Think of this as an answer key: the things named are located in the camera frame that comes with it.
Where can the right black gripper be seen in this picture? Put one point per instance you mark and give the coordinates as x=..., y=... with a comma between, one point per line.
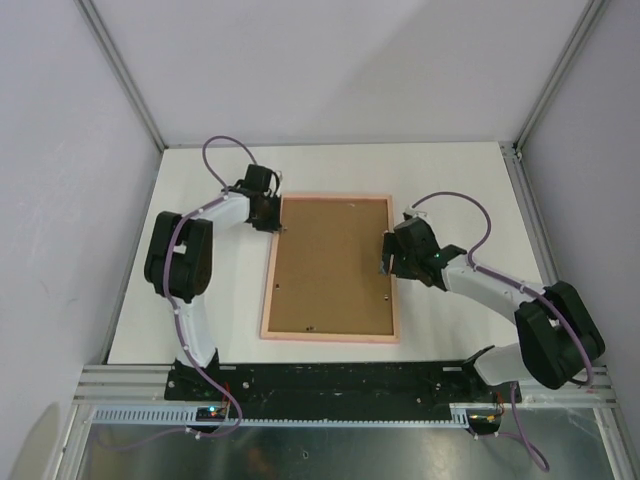
x=391, y=244

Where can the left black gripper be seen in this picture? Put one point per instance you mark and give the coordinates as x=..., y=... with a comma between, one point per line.
x=273, y=225

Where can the brown cardboard backing board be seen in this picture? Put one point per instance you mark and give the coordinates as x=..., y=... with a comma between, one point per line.
x=332, y=265

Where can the pink wooden picture frame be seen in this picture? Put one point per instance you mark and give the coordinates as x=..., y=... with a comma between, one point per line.
x=330, y=338

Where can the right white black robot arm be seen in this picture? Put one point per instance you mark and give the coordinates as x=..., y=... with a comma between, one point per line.
x=556, y=335

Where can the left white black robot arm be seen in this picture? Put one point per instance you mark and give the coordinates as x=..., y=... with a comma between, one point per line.
x=179, y=260

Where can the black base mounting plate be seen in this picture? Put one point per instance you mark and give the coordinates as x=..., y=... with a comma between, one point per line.
x=347, y=392

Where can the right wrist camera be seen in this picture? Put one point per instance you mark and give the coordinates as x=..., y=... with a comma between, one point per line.
x=411, y=212

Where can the aluminium frame rail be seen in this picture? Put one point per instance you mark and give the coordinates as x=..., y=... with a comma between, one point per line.
x=114, y=59

